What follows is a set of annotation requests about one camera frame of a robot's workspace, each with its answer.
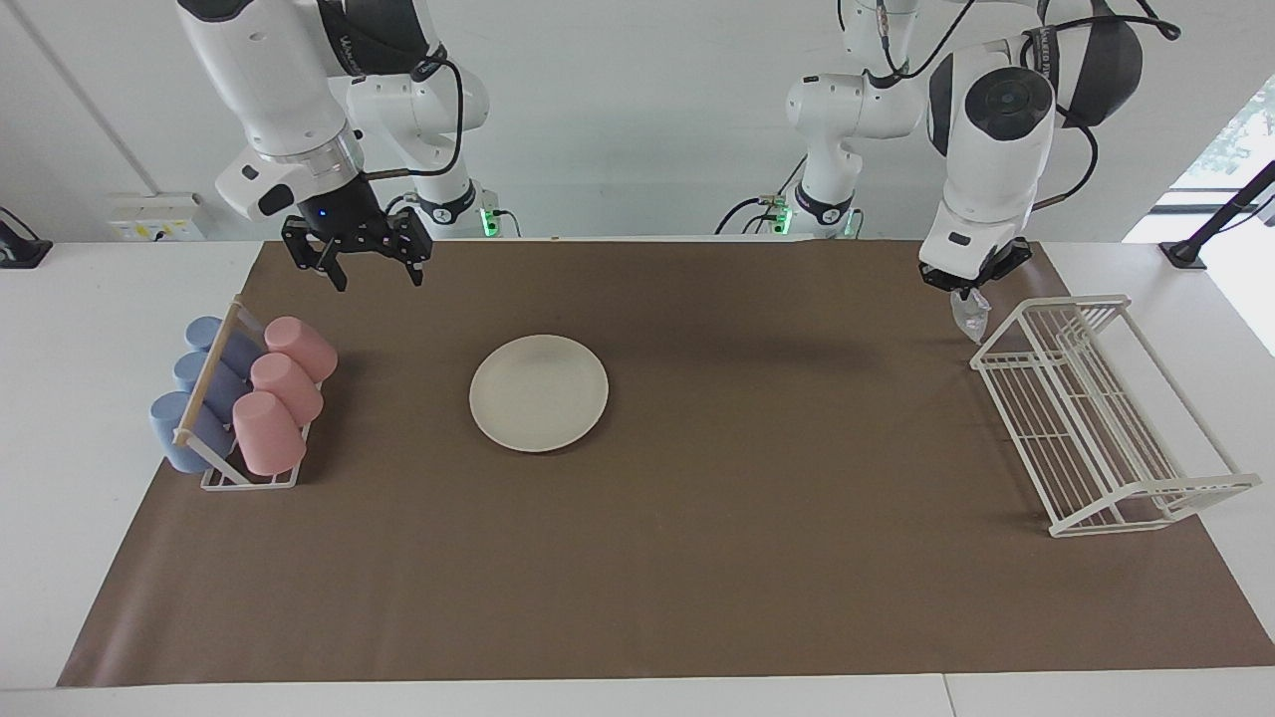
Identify cream round plate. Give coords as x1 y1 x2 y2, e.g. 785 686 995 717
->
469 334 610 454

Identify pink plastic cup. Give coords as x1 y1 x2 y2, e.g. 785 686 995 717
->
232 390 308 477
264 316 339 384
249 353 325 427

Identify blue plastic cup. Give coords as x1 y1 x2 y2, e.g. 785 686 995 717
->
173 351 250 419
149 390 235 474
185 317 262 374

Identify cup holder with wooden bar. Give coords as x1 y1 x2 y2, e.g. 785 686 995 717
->
171 297 335 491

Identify black angled stand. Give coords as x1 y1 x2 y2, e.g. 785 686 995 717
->
1158 159 1275 270

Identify brown table mat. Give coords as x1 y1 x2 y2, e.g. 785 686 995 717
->
57 239 1275 688

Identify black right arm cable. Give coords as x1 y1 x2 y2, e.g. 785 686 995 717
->
359 55 466 215

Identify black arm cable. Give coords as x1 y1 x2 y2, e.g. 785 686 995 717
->
1026 0 1183 215
359 55 466 215

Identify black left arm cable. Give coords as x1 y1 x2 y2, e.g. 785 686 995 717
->
1026 0 1183 215

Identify white wire dish rack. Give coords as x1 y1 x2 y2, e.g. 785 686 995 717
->
969 294 1263 539

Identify white wall power outlet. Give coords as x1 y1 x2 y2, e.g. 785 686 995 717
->
108 192 206 243

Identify black base cable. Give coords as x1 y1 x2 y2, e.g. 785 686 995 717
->
715 154 798 237

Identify black clamp mount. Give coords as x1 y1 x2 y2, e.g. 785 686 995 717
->
0 206 53 270

